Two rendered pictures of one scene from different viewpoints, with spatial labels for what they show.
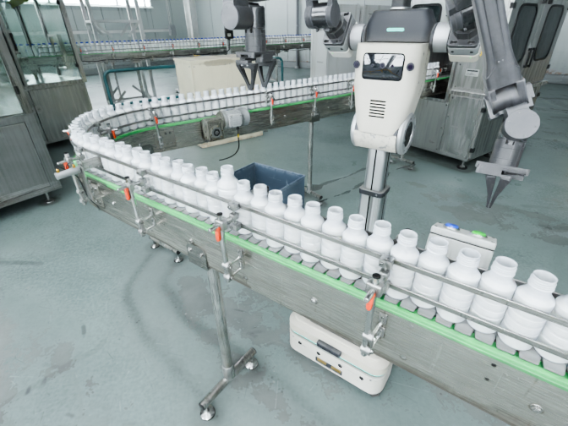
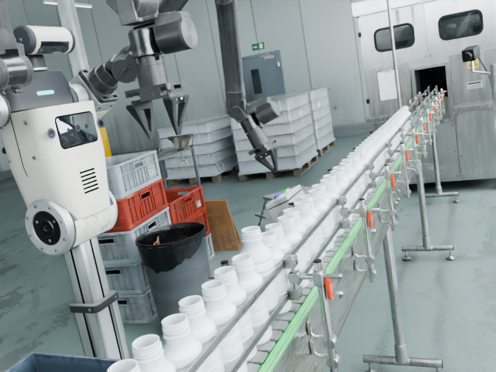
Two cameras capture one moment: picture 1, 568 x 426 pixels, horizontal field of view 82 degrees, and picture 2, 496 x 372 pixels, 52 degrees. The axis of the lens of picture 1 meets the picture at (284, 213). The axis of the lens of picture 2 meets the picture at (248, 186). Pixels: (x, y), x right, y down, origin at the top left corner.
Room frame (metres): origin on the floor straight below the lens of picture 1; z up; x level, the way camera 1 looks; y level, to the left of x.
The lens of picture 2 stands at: (1.06, 1.08, 1.46)
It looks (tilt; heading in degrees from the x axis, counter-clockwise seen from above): 11 degrees down; 259
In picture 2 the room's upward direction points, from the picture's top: 10 degrees counter-clockwise
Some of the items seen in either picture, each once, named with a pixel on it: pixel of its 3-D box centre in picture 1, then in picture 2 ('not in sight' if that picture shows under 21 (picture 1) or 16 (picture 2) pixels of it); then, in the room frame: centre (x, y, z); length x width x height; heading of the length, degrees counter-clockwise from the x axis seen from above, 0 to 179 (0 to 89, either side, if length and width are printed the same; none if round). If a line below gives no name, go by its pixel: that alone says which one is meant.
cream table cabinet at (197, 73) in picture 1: (221, 99); not in sight; (5.23, 0.93, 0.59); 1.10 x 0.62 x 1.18; 126
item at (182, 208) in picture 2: not in sight; (169, 208); (0.94, -3.24, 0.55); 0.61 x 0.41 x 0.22; 57
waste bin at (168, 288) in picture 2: not in sight; (180, 280); (1.00, -2.07, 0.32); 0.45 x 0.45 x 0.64
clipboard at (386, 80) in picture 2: not in sight; (389, 84); (-1.57, -3.90, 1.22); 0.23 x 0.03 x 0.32; 144
